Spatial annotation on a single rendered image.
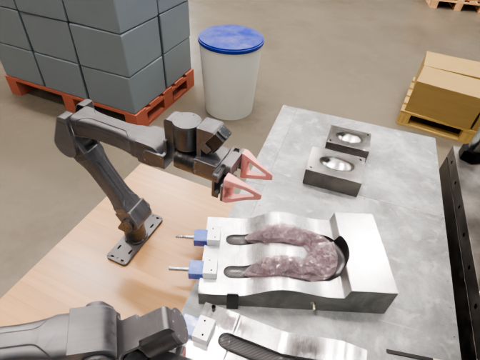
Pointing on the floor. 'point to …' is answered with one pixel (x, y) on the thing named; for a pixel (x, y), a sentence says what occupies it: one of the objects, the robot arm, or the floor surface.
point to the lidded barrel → (230, 69)
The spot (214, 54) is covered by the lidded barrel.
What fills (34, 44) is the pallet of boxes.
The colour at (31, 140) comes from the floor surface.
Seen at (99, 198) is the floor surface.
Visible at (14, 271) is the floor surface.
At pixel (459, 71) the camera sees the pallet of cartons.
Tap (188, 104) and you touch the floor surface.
